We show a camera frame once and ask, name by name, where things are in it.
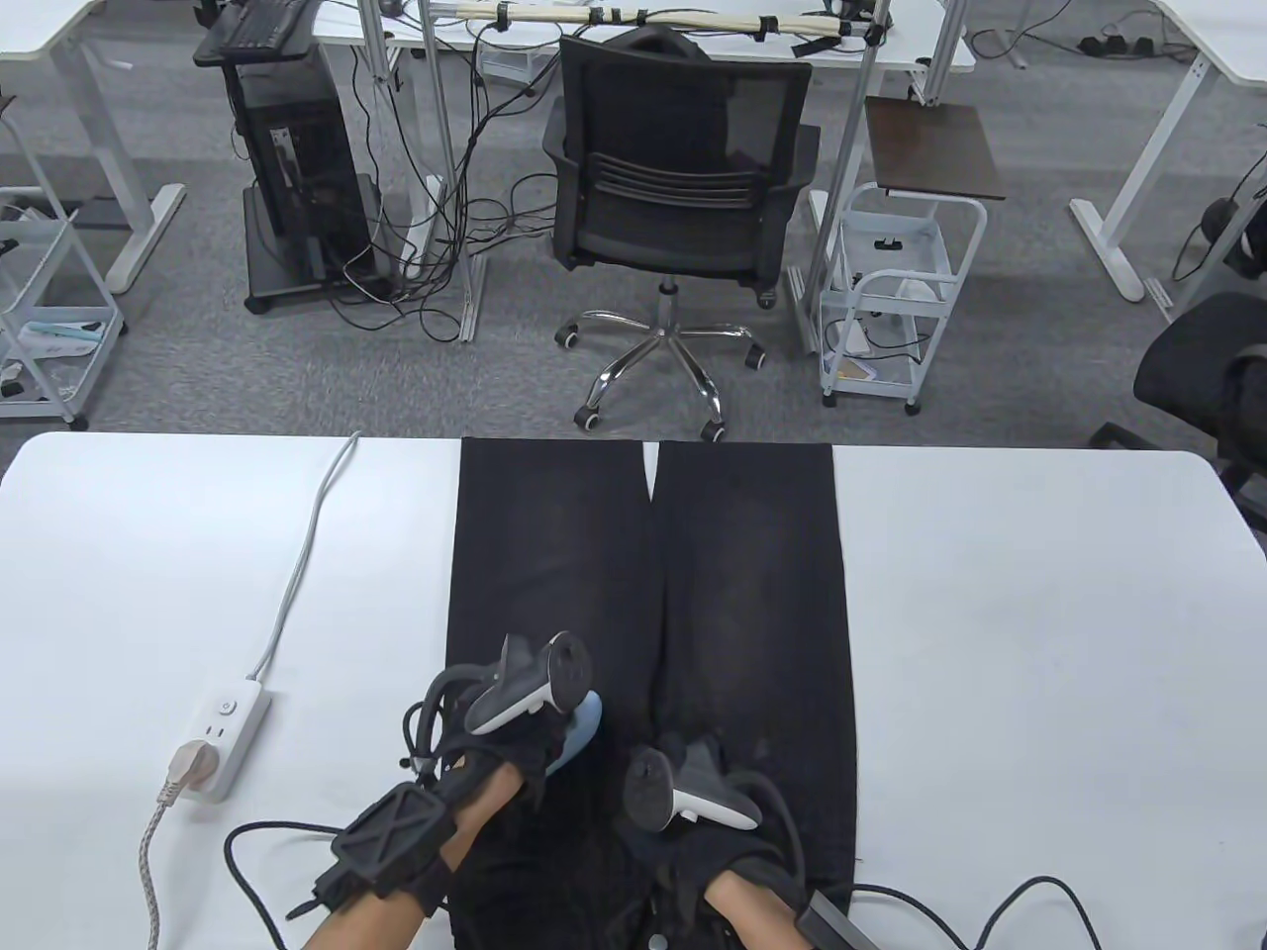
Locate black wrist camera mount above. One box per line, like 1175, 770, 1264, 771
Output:
332, 782, 461, 897
797, 891, 877, 950

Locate tangle of black floor cables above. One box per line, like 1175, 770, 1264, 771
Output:
332, 20, 560, 342

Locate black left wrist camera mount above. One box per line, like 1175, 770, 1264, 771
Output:
332, 782, 461, 897

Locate grey white left controller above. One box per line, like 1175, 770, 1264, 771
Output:
463, 631, 595, 735

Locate black trousers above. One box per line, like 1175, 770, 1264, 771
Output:
442, 436, 858, 950

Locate black keyboard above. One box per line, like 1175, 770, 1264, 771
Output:
220, 0, 310, 50

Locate black rolling computer stand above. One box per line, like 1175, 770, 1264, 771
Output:
193, 0, 412, 314

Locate white desk with slanted legs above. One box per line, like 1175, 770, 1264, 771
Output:
1069, 0, 1267, 320

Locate white metal utility cart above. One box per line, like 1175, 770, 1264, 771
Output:
0, 94, 127, 431
817, 181, 989, 415

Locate black padded chair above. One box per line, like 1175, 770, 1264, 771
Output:
1091, 292, 1267, 535

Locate light blue electric iron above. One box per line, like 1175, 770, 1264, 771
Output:
549, 691, 605, 778

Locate black computer tower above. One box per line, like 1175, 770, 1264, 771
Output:
241, 69, 372, 283

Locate braided iron cord with plug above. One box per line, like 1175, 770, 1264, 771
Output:
139, 742, 214, 950

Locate dark brown wooden board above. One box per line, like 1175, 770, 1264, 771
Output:
866, 97, 1008, 201

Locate person's right forearm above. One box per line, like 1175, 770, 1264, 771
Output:
703, 859, 808, 950

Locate white table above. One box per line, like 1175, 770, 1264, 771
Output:
0, 430, 1267, 950

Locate person's left forearm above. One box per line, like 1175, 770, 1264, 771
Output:
297, 762, 526, 950

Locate person's right hand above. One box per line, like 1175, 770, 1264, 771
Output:
619, 752, 805, 897

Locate white desk with panel legs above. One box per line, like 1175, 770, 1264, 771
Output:
0, 0, 187, 295

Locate grey white controller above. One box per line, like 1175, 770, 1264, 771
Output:
463, 631, 595, 735
622, 737, 763, 832

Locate person's left hand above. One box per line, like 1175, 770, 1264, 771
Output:
436, 708, 585, 822

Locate long white desk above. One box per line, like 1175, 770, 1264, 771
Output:
315, 0, 976, 105

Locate grey white right controller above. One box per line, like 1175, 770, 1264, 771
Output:
622, 737, 763, 832

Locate grey power strip cable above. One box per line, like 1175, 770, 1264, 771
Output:
243, 431, 362, 684

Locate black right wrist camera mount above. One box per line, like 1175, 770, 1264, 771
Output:
797, 891, 877, 950

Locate white power strip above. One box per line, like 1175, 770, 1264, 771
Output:
163, 676, 273, 803

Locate black mesh office chair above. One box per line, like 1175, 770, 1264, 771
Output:
542, 25, 823, 443

